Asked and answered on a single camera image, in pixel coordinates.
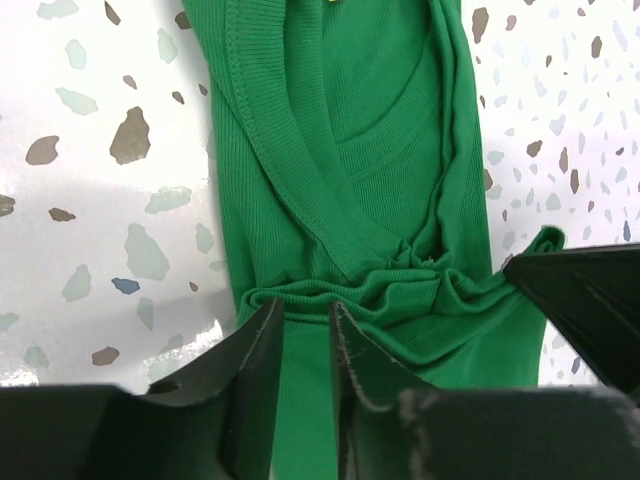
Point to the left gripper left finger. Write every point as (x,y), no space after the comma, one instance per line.
(214,418)

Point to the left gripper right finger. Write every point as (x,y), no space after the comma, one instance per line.
(392,425)

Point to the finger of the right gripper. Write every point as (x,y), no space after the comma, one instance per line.
(591,296)

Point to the green tank top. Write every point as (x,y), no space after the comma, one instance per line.
(350,169)

